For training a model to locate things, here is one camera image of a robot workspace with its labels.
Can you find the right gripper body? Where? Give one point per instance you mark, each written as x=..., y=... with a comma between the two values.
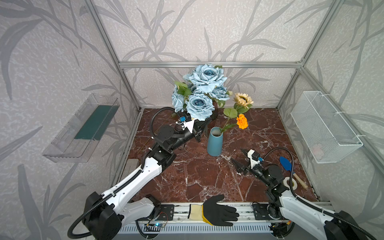
x=248, y=166

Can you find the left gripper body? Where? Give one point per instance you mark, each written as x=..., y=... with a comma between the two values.
x=197, y=133

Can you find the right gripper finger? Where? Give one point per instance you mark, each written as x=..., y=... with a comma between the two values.
x=245, y=152
x=240, y=168

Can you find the orange marigold flower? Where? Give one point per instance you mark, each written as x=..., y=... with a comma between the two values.
x=242, y=123

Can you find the teal ceramic vase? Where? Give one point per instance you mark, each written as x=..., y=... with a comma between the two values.
x=215, y=142

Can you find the pink glass vase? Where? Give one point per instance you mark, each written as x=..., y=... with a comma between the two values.
x=215, y=112

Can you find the cream sunflower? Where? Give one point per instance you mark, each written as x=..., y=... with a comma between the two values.
x=243, y=103

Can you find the dusty blue rose bunch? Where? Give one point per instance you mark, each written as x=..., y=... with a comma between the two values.
x=193, y=98

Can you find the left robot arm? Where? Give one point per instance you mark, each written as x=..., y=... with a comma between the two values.
x=154, y=163

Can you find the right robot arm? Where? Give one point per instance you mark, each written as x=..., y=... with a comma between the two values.
x=286, y=206

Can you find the blue hand trowel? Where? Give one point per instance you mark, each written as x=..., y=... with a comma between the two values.
x=288, y=167

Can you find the grey sharpening stone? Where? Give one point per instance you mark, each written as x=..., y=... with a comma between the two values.
x=130, y=166

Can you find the black work glove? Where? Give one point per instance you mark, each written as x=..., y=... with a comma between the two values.
x=213, y=213

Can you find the small circuit board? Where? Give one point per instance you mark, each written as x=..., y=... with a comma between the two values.
x=155, y=226

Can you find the clear acrylic shelf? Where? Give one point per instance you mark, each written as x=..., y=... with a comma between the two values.
x=79, y=138

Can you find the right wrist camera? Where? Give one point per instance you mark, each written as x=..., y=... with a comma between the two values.
x=255, y=158

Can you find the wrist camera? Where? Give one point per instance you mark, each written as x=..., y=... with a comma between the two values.
x=186, y=124
x=255, y=158

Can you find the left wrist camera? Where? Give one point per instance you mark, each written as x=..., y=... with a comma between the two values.
x=186, y=124

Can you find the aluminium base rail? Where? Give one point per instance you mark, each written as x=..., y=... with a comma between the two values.
x=99, y=213

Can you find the white wire basket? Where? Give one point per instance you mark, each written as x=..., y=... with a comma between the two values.
x=327, y=134

